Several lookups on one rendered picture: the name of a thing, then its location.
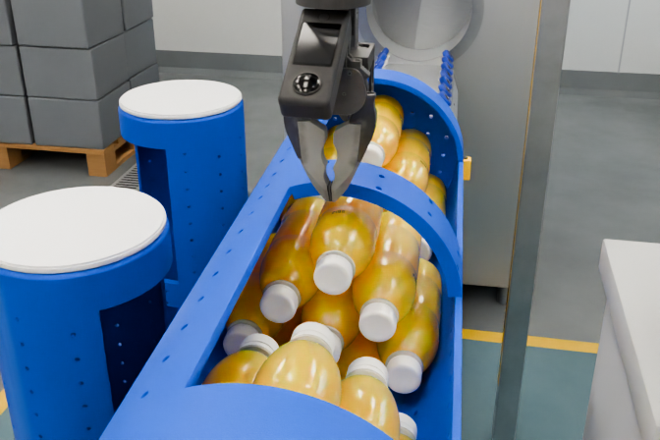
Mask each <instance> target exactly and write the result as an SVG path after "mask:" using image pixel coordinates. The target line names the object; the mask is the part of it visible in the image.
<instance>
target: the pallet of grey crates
mask: <svg viewBox="0 0 660 440"><path fill-rule="evenodd" d="M152 17H153V8H152V0H0V169H12V168H14V167H15V166H17V165H18V164H20V163H21V162H23V161H24V160H26V159H27V158H29V157H30V156H32V155H33V154H35V153H36V152H37V151H38V150H47V151H61V152H74V153H86V160H87V167H88V174H89V176H97V177H108V176H109V175H110V174H111V173H112V172H114V171H115V170H116V169H117V168H118V167H119V166H121V165H122V164H123V163H124V162H125V161H127V160H128V159H129V158H130V157H131V156H132V155H134V154H135V153H136V151H135V145H134V144H132V143H130V142H128V141H126V140H125V139H123V137H122V136H121V129H120V121H119V112H118V107H119V100H120V98H121V96H122V95H123V94H125V93H126V92H128V91H129V90H131V89H134V88H136V87H139V86H142V85H146V84H150V83H160V81H159V71H158V63H156V62H157V58H156V48H155V37H154V27H153V19H152Z"/></svg>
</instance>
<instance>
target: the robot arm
mask: <svg viewBox="0 0 660 440"><path fill-rule="evenodd" d="M296 4H297V5H299V6H302V7H306V8H312V9H303V10H302V14H301V18H300V21H299V25H298V29H297V32H296V36H295V39H294V43H293V47H292V50H291V54H290V57H289V61H288V65H287V68H286V72H285V75H284V78H283V82H282V85H281V89H280V92H279V96H278V103H279V107H280V111H281V114H282V115H283V116H284V125H285V129H286V133H287V135H288V137H289V140H290V142H291V144H292V146H293V149H294V151H295V153H296V155H297V157H298V159H299V160H300V162H301V164H302V166H303V168H304V170H305V172H306V174H307V176H308V178H309V179H310V181H311V183H312V184H313V186H314V187H315V189H316V190H317V191H318V192H319V194H320V195H321V196H322V197H323V198H324V199H325V200H326V201H333V202H335V201H337V200H338V199H339V198H340V196H341V195H342V194H343V193H344V192H345V191H346V189H347V188H348V187H349V185H350V183H351V181H352V179H353V177H354V175H355V173H356V171H357V169H358V166H359V164H360V162H361V160H362V158H363V156H364V154H365V152H366V150H367V148H368V146H369V144H370V142H371V140H372V137H373V134H374V131H375V128H376V123H377V110H376V108H375V96H376V92H373V91H374V50H375V43H360V42H359V41H358V8H360V7H365V6H368V5H369V4H371V0H296ZM368 78H369V80H367V79H368ZM332 115H339V116H340V117H341V119H342V120H343V121H346V122H344V123H342V124H341V125H339V126H337V128H336V130H335V132H334V134H333V144H334V146H335V148H336V150H337V160H336V162H335V164H334V166H333V170H334V174H335V179H334V181H332V183H331V181H329V178H328V176H327V173H326V167H327V164H328V160H327V159H326V157H325V154H324V144H325V142H326V140H327V138H328V132H327V127H326V125H324V124H323V123H321V122H320V121H318V120H329V119H331V117H332ZM349 116H350V117H349Z"/></svg>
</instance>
